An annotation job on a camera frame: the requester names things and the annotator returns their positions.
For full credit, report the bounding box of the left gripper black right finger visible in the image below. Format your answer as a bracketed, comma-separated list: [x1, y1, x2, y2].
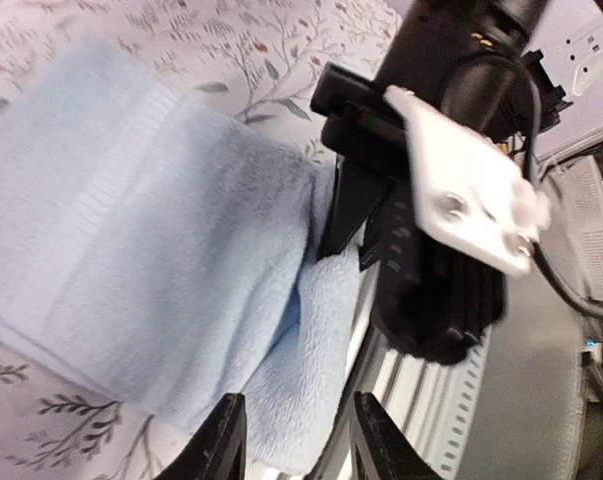
[350, 391, 442, 480]

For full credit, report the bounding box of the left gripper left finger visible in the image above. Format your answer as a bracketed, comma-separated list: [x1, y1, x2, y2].
[155, 393, 246, 480]

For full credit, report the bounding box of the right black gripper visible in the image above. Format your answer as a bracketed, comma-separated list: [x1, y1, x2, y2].
[317, 159, 507, 365]

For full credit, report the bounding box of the light blue towel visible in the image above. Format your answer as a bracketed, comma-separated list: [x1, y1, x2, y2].
[0, 40, 359, 475]

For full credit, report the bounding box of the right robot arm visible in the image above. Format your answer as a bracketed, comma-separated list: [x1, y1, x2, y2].
[310, 1, 603, 365]

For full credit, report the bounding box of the floral tablecloth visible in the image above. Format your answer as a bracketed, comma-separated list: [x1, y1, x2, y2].
[0, 1, 401, 479]

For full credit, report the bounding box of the front aluminium rail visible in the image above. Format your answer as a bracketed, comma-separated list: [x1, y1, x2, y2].
[305, 259, 597, 480]

